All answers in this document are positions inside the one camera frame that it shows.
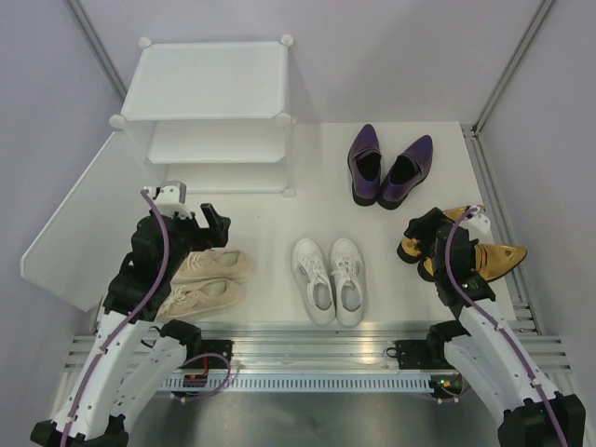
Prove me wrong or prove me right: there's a white slotted cable duct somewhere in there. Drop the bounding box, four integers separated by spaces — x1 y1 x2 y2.
160 375 432 393

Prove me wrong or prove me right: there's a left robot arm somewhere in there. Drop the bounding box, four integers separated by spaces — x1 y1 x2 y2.
30 203 231 446

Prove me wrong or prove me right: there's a lower beige sneaker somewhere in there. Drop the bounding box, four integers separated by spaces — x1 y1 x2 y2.
156 278 244 323

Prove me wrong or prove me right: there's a right white sneaker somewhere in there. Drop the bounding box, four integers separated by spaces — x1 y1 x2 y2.
330 237 367 327

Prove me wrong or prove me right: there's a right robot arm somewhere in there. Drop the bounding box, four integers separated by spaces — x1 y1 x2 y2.
397 206 586 446

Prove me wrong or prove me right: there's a white sneaker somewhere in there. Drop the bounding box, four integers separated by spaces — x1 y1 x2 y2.
330 237 367 327
291 238 335 325

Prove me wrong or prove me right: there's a lower gold pointed shoe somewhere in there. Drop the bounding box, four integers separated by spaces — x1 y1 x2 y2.
423 243 528 283

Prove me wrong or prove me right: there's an aluminium frame post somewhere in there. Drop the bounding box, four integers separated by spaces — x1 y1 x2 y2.
62 0 128 101
471 0 558 136

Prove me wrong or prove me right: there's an upper gold pointed shoe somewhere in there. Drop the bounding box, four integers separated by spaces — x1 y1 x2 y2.
397 206 469 264

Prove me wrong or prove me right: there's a left white sneaker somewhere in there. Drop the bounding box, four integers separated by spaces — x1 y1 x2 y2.
291 238 335 325

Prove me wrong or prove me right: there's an aluminium rail base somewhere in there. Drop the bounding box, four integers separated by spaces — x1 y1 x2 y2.
64 304 571 373

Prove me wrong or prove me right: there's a purple loafer shoe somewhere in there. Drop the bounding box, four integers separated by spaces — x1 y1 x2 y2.
377 135 434 210
347 124 382 207

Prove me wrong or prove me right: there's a white plastic shoe cabinet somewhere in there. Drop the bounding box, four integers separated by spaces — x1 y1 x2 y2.
110 34 295 197

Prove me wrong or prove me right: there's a beige sneaker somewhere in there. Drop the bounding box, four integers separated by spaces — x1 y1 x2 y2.
156 278 244 323
172 249 256 284

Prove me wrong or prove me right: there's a white cabinet door panel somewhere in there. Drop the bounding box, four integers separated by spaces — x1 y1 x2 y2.
20 132 163 311

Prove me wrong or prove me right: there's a left aluminium frame post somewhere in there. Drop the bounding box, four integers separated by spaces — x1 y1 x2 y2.
62 0 128 101

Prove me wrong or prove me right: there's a gold pointed shoe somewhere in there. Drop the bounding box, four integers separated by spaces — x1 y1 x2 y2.
397 206 469 264
423 243 528 283

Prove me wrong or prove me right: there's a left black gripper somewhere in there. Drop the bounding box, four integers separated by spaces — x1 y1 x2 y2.
162 202 230 277

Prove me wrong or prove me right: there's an upper beige sneaker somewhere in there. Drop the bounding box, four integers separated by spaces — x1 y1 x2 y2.
172 249 256 284

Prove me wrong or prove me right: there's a right aluminium frame post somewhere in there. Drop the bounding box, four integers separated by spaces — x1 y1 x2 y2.
471 0 558 136

